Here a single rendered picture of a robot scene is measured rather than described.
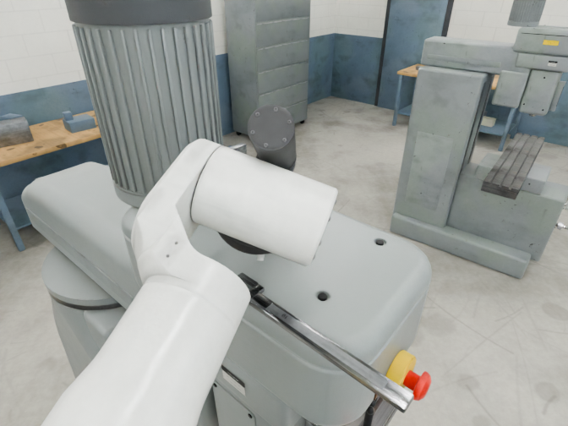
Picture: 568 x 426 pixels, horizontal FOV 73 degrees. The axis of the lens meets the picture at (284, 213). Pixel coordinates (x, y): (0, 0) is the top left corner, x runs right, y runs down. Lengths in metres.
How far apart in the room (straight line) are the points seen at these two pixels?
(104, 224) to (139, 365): 0.73
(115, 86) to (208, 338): 0.45
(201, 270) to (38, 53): 4.64
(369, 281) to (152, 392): 0.36
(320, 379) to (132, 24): 0.49
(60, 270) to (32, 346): 2.20
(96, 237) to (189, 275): 0.70
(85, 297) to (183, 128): 0.58
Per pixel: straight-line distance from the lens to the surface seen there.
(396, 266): 0.54
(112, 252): 0.87
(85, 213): 0.99
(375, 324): 0.47
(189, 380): 0.22
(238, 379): 0.65
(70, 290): 1.10
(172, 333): 0.22
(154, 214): 0.26
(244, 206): 0.27
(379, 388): 0.40
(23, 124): 4.27
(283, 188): 0.28
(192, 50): 0.61
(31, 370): 3.20
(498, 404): 2.91
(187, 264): 0.24
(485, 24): 7.13
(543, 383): 3.16
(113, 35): 0.59
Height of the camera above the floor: 2.23
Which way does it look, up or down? 32 degrees down
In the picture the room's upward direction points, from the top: straight up
